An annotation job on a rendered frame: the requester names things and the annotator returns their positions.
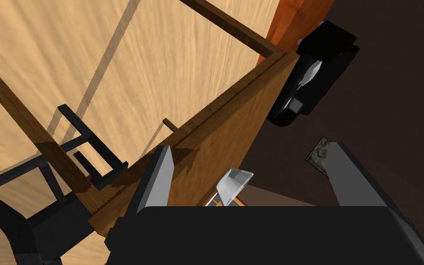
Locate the grey mottled slab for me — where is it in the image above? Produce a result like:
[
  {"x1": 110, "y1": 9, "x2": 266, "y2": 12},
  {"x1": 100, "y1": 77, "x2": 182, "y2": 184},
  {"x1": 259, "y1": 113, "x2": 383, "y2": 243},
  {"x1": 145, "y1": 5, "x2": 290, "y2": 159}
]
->
[{"x1": 305, "y1": 136, "x2": 332, "y2": 178}]

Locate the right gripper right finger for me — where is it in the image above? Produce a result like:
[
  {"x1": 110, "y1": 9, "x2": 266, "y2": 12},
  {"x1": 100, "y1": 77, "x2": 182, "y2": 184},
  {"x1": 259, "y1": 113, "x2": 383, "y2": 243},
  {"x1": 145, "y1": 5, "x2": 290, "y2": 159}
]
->
[{"x1": 324, "y1": 141, "x2": 424, "y2": 243}]

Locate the orange wooden cabinet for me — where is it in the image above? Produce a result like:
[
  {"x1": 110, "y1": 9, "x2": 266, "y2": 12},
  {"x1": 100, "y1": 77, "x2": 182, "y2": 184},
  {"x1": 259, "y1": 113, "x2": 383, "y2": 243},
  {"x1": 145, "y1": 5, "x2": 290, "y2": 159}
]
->
[{"x1": 256, "y1": 0, "x2": 335, "y2": 67}]

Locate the brown wooden table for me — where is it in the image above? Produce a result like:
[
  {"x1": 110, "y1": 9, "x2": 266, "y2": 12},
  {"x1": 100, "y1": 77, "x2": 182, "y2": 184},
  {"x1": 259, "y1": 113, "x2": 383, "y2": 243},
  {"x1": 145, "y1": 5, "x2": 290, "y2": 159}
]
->
[{"x1": 0, "y1": 0, "x2": 301, "y2": 237}]

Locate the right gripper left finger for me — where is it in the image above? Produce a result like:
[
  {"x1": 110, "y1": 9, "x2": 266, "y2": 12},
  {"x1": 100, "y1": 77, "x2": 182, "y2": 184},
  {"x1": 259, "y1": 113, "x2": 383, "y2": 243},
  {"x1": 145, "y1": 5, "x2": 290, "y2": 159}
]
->
[{"x1": 125, "y1": 145, "x2": 176, "y2": 217}]

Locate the black chair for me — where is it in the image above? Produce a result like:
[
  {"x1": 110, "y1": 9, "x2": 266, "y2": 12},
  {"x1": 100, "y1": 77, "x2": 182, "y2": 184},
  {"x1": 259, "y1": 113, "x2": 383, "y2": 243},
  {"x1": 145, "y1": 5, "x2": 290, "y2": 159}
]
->
[{"x1": 0, "y1": 104, "x2": 130, "y2": 265}]

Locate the silver wedge-shaped object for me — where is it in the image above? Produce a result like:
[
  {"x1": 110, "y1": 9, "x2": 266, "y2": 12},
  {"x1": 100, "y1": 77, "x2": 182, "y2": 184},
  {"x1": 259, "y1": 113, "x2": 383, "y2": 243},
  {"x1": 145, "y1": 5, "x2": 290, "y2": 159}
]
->
[{"x1": 205, "y1": 167, "x2": 255, "y2": 207}]

